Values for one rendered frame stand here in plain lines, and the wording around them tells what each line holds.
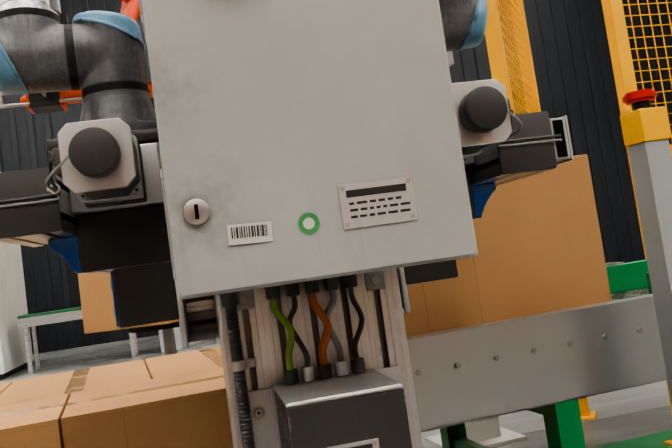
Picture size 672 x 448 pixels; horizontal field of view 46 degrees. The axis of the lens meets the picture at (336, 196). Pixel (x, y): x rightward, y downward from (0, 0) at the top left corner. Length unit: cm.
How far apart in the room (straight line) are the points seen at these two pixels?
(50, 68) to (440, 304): 99
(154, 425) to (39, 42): 80
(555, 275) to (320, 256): 118
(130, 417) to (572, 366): 95
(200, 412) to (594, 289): 97
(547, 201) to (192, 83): 126
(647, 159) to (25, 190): 121
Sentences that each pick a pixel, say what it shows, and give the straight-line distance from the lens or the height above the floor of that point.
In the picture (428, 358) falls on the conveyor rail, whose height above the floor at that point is 55.
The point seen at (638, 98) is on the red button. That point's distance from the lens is 178.
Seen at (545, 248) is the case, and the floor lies 73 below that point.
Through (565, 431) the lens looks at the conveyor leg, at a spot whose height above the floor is 34.
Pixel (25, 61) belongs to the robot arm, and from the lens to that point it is 145.
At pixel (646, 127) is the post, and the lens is 176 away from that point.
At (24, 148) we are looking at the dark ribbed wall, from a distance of 1287.
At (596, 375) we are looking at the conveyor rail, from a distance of 188.
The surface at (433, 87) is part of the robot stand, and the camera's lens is 92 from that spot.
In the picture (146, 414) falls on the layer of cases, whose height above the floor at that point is 52.
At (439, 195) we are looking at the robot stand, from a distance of 90.
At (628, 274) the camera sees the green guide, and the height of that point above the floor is 61.
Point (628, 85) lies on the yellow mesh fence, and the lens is 294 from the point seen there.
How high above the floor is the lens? 78
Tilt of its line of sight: 4 degrees up
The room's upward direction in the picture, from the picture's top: 8 degrees counter-clockwise
